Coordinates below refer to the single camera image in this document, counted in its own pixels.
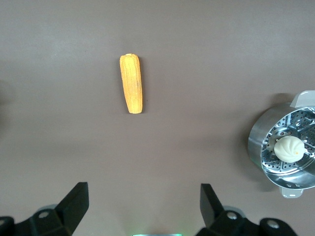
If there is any white steamed bun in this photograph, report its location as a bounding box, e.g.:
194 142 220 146
274 136 306 163

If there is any yellow corn cob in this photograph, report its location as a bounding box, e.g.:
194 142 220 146
120 53 144 115

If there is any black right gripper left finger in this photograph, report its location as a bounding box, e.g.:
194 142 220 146
0 182 90 236

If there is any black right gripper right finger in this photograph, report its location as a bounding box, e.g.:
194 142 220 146
196 183 301 236

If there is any perforated steel steamer insert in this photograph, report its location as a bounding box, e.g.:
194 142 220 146
260 108 315 178

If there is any stainless steel steamer pot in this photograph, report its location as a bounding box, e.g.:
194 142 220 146
248 90 315 198

